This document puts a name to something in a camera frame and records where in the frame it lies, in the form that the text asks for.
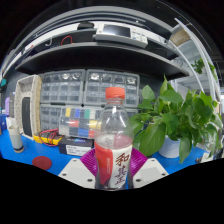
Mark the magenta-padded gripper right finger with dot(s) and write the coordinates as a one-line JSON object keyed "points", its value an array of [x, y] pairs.
{"points": [[150, 170]]}

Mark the white metal rack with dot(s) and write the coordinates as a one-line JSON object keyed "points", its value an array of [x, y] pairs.
{"points": [[203, 56]]}

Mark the black rectangular device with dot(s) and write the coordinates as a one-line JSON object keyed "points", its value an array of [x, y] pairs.
{"points": [[26, 116]]}

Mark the green plant in white pot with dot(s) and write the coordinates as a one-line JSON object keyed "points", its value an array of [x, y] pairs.
{"points": [[173, 116]]}

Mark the black box with white label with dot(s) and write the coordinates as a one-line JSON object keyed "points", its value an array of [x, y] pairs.
{"points": [[76, 146]]}

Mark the clear red-capped drink bottle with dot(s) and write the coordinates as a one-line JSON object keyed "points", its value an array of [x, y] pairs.
{"points": [[114, 146]]}

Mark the purple bag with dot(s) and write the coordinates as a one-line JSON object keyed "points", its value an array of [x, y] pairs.
{"points": [[7, 106]]}

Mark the grey cup with cork base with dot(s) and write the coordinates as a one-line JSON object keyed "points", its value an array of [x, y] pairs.
{"points": [[15, 137]]}

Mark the grey overhead shelf unit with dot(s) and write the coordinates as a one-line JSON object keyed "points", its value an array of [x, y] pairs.
{"points": [[100, 55]]}

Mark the flat round red coaster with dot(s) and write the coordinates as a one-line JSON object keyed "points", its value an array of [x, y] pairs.
{"points": [[42, 162]]}

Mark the teal object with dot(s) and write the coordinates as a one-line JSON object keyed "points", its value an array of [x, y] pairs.
{"points": [[3, 82]]}

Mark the clear organizer with coloured parts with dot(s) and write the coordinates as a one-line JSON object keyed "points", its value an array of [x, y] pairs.
{"points": [[80, 123]]}

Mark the blue box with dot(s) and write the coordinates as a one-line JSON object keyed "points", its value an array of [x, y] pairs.
{"points": [[3, 122]]}

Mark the beige perforated storage basket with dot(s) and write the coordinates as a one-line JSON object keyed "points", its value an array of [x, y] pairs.
{"points": [[35, 100]]}

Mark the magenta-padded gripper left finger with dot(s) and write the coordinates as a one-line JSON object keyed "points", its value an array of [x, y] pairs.
{"points": [[77, 171]]}

